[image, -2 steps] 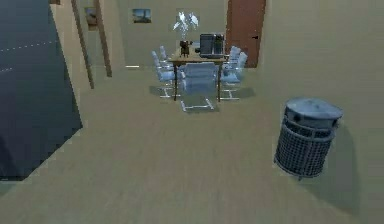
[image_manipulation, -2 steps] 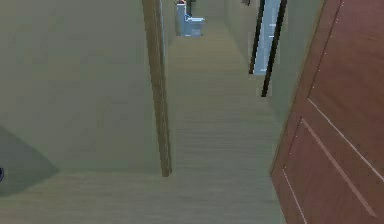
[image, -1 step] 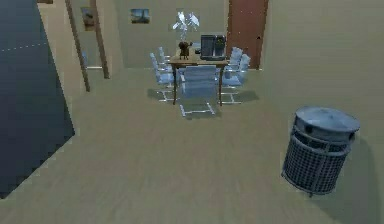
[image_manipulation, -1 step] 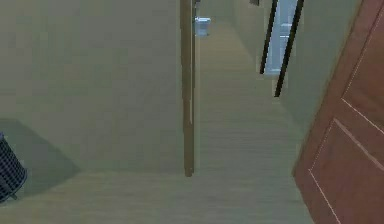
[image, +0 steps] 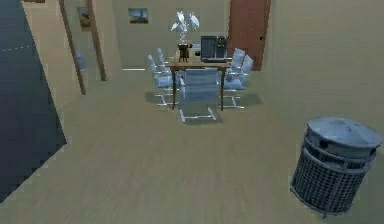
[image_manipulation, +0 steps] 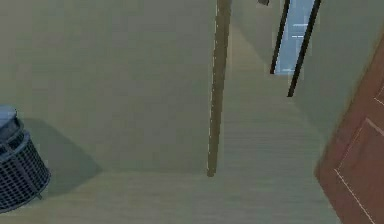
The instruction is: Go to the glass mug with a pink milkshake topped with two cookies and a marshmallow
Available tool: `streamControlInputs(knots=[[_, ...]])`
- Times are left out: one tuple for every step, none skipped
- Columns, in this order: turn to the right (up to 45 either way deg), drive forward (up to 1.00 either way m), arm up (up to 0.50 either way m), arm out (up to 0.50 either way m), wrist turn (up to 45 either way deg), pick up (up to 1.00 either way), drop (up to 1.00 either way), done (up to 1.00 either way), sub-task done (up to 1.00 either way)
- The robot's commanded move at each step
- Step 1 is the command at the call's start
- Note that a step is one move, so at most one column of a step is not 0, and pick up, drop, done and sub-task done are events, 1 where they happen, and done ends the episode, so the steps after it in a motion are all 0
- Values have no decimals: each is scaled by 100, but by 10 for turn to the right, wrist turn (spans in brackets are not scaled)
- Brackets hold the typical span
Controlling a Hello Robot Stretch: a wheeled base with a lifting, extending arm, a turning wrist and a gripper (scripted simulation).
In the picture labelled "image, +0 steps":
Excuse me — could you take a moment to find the pale blue chair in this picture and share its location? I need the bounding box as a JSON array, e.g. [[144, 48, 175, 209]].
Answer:
[[222, 54, 255, 110], [229, 47, 247, 72], [156, 47, 172, 72], [177, 67, 222, 124], [146, 54, 181, 107]]

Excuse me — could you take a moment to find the wooden dining table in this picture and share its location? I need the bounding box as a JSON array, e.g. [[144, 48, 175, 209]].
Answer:
[[166, 48, 233, 112]]

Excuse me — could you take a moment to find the white house plant brown pot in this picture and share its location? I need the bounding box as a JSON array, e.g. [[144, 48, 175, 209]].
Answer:
[[170, 10, 201, 63]]

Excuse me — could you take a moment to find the reddish brown room door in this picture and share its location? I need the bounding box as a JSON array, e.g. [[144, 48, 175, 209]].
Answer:
[[227, 0, 271, 72]]

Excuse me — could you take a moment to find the framed dark picture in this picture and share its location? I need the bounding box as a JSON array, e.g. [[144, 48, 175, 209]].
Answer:
[[128, 7, 149, 25]]

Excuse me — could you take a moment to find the grey mesh trash bin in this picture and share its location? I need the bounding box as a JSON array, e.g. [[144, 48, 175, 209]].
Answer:
[[289, 115, 383, 217]]

